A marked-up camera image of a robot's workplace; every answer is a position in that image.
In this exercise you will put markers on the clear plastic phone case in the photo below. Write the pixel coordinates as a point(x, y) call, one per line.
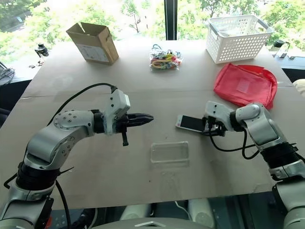
point(169, 152)

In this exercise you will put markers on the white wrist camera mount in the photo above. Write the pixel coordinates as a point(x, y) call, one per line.
point(216, 109)
point(118, 105)

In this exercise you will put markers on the black device with clear bottle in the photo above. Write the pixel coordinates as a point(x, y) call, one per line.
point(281, 47)

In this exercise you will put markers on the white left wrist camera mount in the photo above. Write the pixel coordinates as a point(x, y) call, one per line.
point(118, 105)

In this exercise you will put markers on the open brown cardboard box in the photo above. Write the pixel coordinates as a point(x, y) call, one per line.
point(94, 45)

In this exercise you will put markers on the white rounded robot leg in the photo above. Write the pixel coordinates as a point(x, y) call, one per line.
point(202, 211)
point(134, 212)

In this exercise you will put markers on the red fabric pouch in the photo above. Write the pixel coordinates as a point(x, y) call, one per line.
point(245, 84)

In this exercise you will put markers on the dark window frame post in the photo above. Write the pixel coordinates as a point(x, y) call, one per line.
point(170, 20)

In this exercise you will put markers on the white smartphone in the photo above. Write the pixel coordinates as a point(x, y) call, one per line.
point(189, 122)

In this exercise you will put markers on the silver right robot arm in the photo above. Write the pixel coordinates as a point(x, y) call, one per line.
point(267, 133)

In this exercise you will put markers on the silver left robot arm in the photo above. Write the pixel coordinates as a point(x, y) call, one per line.
point(59, 140)

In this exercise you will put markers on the small black camera stand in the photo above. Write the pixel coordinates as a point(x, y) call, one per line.
point(41, 51)

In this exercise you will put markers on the white perforated plastic basket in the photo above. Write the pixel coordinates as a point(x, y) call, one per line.
point(234, 40)

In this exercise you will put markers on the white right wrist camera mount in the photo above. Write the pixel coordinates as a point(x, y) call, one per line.
point(216, 109)

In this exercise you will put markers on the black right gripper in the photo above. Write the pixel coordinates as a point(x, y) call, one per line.
point(218, 127)

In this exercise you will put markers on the white cloth lump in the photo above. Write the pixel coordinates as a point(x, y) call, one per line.
point(299, 88)

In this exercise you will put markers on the clear bag of colourful items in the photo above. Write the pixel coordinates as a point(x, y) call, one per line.
point(165, 59)

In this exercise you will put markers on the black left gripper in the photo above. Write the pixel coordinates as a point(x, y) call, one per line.
point(124, 124)

